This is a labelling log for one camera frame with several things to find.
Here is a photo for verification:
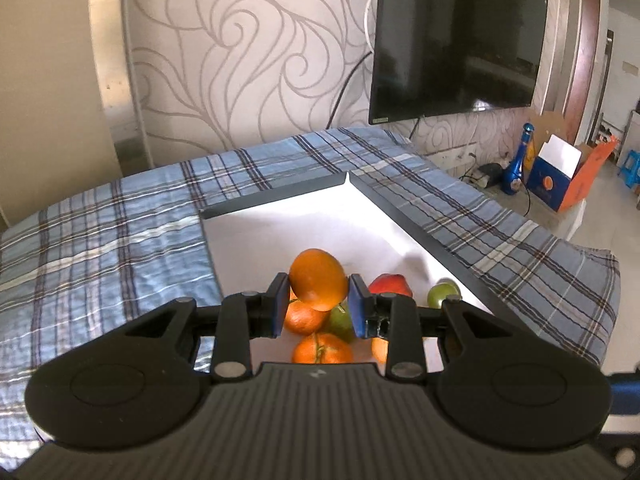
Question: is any black television cable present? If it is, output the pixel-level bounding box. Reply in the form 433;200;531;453
325;50;373;130

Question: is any blue plaid blanket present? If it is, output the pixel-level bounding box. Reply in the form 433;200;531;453
0;126;621;443

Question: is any white shallow box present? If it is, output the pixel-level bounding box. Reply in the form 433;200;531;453
200;171;501;376

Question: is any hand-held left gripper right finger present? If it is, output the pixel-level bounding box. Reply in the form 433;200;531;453
349;273;522;380

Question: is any black flat television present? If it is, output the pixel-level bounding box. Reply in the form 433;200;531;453
368;0;549;125

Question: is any large orange with stem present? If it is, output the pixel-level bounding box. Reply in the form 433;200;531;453
291;332;354;365

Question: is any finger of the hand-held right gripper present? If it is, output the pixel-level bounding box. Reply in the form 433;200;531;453
592;372;640;480

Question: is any blue and orange cardboard box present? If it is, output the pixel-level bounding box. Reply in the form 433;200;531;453
527;132;621;213

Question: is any blue glass bottle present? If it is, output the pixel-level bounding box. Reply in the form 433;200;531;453
501;122;536;196

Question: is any green round fruit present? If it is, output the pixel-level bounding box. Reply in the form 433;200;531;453
327;304;357;343
426;282;462;309

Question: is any red apple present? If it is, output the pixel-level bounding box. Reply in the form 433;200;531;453
368;273;414;298

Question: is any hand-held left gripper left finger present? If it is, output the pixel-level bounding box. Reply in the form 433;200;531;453
122;273;292;380

